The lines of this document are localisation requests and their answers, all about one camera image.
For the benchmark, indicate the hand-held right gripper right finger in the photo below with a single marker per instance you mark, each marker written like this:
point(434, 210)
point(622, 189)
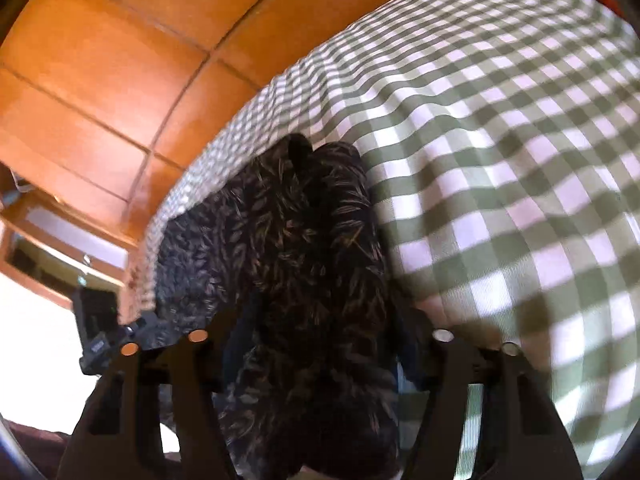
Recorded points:
point(452, 375)

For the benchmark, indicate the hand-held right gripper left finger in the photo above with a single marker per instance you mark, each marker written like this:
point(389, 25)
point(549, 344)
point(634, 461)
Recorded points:
point(192, 370)

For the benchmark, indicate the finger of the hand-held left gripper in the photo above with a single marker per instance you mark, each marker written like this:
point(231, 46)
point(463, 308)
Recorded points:
point(145, 330)

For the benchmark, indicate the dark leaf-print pants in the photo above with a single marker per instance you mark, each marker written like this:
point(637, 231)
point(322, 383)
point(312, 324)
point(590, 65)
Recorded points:
point(300, 260)

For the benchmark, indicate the floral mattress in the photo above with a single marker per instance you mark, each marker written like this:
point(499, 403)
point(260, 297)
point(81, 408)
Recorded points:
point(136, 285)

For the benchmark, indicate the wooden glass-door cabinet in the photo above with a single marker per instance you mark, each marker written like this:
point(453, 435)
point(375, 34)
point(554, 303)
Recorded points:
point(55, 255)

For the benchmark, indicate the green white checked bed sheet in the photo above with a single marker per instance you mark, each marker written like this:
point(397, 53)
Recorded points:
point(500, 160)

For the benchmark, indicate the wooden panelled wardrobe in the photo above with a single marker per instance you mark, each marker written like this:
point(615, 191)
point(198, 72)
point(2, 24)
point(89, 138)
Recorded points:
point(125, 60)

